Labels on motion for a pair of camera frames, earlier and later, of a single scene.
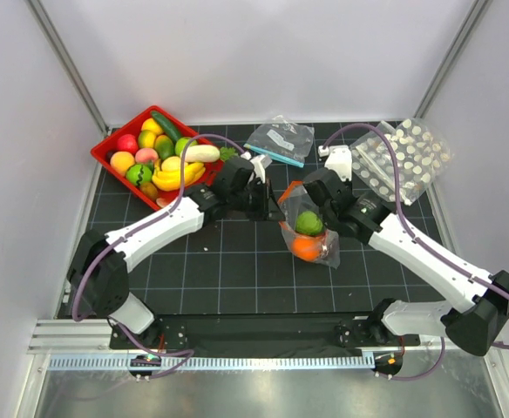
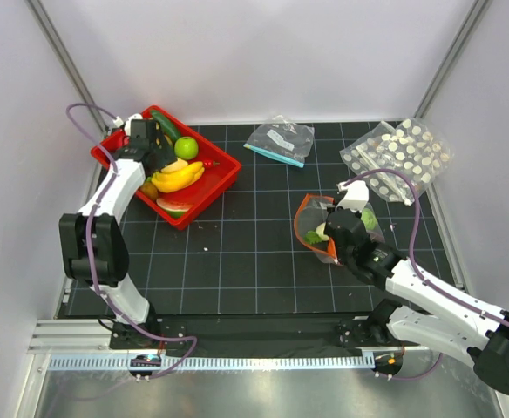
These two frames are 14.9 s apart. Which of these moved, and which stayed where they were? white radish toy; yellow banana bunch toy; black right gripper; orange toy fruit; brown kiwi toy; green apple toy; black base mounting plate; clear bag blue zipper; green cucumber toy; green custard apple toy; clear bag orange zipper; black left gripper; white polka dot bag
Moved: black left gripper; white radish toy; clear bag orange zipper; black right gripper; green custard apple toy; orange toy fruit
Stayed: black base mounting plate; green apple toy; clear bag blue zipper; yellow banana bunch toy; brown kiwi toy; white polka dot bag; green cucumber toy
